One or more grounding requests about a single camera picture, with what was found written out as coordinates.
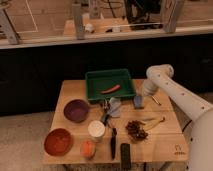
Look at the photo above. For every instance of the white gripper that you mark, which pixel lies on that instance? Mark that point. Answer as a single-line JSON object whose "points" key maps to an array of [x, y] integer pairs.
{"points": [[149, 88]]}

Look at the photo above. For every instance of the blue grey sponge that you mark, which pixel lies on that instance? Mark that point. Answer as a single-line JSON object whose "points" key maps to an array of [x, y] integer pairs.
{"points": [[138, 102]]}

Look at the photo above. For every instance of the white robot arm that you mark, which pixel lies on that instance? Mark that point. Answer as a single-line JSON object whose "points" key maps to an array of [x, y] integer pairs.
{"points": [[196, 108]]}

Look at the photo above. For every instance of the purple bowl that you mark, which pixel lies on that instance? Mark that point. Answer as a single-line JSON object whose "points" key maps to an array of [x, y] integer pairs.
{"points": [[76, 110]]}

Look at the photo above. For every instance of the red bowl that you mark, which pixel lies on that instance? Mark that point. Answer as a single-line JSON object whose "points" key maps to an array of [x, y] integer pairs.
{"points": [[58, 142]]}

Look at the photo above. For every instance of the red chili pepper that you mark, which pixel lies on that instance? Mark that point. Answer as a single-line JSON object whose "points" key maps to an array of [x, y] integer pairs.
{"points": [[111, 90]]}

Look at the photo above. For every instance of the yellow green banana toy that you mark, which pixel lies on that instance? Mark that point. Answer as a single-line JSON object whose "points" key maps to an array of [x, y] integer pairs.
{"points": [[150, 123]]}

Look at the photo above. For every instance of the grey cloth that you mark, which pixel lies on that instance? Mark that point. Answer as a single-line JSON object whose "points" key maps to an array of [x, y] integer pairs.
{"points": [[115, 104]]}

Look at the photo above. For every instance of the brown dried grape bunch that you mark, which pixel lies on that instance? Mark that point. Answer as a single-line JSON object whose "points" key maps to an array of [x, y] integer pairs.
{"points": [[135, 130]]}

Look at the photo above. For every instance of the green plastic tray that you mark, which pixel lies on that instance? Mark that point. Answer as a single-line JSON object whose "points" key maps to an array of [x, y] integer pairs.
{"points": [[97, 81]]}

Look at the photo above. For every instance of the black remote control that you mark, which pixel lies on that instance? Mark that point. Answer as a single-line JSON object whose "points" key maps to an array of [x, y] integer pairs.
{"points": [[125, 156]]}

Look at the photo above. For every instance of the white cup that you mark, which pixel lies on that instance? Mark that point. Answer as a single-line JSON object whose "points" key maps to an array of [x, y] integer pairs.
{"points": [[96, 130]]}

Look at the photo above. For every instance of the grey handled scissors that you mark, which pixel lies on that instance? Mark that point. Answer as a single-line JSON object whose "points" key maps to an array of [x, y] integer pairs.
{"points": [[105, 109]]}

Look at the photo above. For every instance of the black handled knife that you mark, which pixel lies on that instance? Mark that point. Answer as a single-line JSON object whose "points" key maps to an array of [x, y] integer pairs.
{"points": [[113, 143]]}

